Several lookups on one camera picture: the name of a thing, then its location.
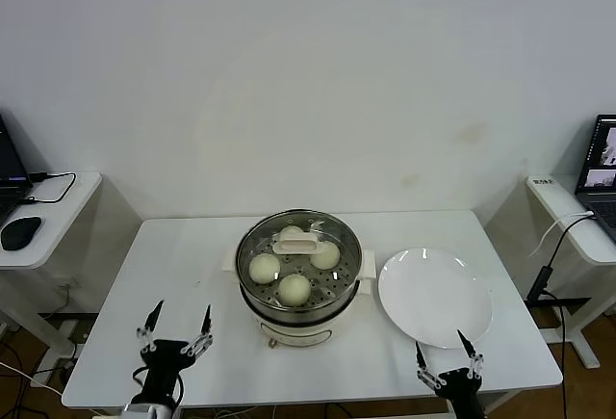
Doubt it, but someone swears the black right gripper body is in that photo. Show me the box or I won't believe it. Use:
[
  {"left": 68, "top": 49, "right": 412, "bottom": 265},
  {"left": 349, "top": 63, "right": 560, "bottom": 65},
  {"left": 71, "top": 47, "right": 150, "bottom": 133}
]
[{"left": 432, "top": 366, "right": 485, "bottom": 419}]

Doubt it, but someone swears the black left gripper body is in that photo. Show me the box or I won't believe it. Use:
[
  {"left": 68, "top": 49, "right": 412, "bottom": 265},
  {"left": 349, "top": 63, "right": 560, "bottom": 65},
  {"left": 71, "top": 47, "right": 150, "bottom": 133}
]
[{"left": 139, "top": 340, "right": 193, "bottom": 406}]

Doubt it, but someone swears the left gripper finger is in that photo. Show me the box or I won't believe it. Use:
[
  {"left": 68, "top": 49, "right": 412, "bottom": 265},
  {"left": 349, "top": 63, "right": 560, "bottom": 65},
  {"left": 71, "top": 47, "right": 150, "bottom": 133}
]
[
  {"left": 136, "top": 299, "right": 166, "bottom": 355},
  {"left": 180, "top": 303, "right": 215, "bottom": 360}
]

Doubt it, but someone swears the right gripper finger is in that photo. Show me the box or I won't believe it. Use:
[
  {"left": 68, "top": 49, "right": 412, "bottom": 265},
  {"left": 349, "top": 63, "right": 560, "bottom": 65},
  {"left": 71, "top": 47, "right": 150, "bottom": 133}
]
[
  {"left": 414, "top": 340, "right": 447, "bottom": 389},
  {"left": 455, "top": 328, "right": 485, "bottom": 380}
]

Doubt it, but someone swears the glass lid with cream handle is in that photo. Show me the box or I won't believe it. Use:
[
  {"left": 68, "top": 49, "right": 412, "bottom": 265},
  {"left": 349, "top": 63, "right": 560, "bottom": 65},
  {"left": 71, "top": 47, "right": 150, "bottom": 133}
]
[{"left": 235, "top": 209, "right": 362, "bottom": 309}]

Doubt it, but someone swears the perforated steel steamer basket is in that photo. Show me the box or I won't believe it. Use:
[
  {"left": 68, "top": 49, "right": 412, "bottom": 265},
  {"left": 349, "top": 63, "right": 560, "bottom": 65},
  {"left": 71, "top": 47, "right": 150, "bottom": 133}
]
[{"left": 234, "top": 207, "right": 363, "bottom": 318}]

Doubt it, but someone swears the white round plate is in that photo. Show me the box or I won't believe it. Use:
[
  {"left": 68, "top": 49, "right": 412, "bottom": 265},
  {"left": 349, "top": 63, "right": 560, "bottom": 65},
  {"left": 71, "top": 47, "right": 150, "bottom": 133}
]
[{"left": 377, "top": 247, "right": 495, "bottom": 351}]

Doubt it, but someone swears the white table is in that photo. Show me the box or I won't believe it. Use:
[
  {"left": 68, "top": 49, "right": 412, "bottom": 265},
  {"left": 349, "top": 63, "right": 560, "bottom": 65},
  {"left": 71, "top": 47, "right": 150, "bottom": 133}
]
[{"left": 61, "top": 210, "right": 564, "bottom": 419}]

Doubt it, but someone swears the cream electric cooker pot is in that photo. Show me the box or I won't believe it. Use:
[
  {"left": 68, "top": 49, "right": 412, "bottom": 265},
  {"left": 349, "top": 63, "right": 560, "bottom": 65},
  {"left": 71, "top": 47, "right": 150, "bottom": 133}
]
[{"left": 219, "top": 248, "right": 377, "bottom": 349}]

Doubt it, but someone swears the white side desk with mouse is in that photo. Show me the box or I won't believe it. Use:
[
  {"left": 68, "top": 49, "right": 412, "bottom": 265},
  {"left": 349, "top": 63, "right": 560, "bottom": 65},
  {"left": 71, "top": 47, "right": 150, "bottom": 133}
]
[{"left": 0, "top": 170, "right": 103, "bottom": 372}]

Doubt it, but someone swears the black computer mouse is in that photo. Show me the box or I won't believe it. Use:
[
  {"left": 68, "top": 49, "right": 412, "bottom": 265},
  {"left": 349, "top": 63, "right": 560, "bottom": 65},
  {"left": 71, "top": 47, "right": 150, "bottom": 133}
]
[{"left": 0, "top": 215, "right": 43, "bottom": 251}]

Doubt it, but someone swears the white side desk with label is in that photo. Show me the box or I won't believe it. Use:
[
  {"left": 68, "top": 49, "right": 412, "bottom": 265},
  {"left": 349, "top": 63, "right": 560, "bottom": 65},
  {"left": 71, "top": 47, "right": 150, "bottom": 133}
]
[{"left": 524, "top": 173, "right": 616, "bottom": 370}]

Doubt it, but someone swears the grey laptop with lit screen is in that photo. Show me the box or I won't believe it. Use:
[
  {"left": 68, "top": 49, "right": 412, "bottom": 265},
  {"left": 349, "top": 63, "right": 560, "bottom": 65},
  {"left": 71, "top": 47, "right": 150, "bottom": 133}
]
[{"left": 575, "top": 113, "right": 616, "bottom": 242}]

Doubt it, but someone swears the black laptop with dark screen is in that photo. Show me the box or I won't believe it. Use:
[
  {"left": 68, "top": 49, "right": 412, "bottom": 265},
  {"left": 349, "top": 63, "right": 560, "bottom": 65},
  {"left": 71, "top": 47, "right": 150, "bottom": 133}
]
[{"left": 0, "top": 111, "right": 34, "bottom": 227}]

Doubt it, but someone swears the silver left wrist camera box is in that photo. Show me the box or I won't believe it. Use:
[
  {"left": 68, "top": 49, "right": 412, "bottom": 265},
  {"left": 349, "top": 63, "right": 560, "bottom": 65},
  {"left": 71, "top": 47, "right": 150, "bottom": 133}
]
[{"left": 122, "top": 402, "right": 177, "bottom": 419}]

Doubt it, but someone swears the black cable with adapter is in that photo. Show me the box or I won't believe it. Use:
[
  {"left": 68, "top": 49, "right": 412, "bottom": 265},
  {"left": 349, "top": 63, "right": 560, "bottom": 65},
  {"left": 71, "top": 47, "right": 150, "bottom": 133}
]
[{"left": 526, "top": 215, "right": 601, "bottom": 343}]

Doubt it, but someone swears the white cable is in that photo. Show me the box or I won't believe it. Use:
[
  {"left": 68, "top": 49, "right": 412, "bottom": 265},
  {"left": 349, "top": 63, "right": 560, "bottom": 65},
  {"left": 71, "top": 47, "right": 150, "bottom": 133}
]
[{"left": 527, "top": 213, "right": 596, "bottom": 260}]

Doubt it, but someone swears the black looped cable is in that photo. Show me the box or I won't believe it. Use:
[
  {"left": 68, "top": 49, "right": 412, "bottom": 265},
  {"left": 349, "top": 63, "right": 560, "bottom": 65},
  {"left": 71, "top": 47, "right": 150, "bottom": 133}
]
[{"left": 18, "top": 171, "right": 78, "bottom": 206}]

